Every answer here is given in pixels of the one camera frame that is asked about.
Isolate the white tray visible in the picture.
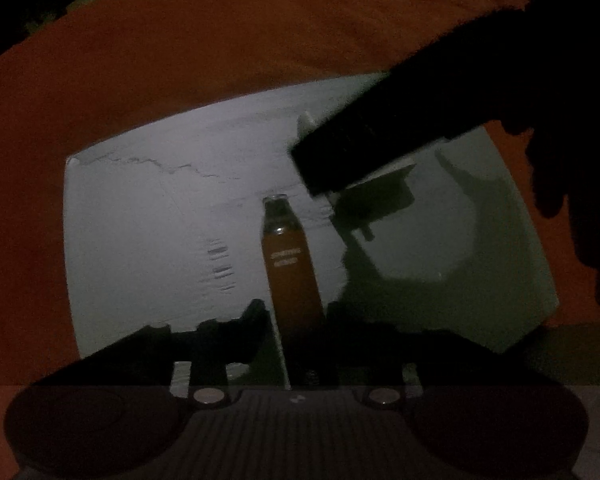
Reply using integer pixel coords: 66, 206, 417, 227
62, 72, 561, 391

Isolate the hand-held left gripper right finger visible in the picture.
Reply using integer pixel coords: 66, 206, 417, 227
325, 301, 562, 407

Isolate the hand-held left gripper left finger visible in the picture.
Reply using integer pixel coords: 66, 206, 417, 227
34, 299, 272, 407

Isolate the dark furniture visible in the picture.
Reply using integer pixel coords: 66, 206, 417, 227
0, 0, 81, 68

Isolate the orange cloth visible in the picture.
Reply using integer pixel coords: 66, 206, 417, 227
0, 0, 600, 480

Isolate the person's right hand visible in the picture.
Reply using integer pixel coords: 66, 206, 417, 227
500, 117, 600, 320

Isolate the orange bottle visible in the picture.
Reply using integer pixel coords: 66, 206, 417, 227
261, 193, 326, 332

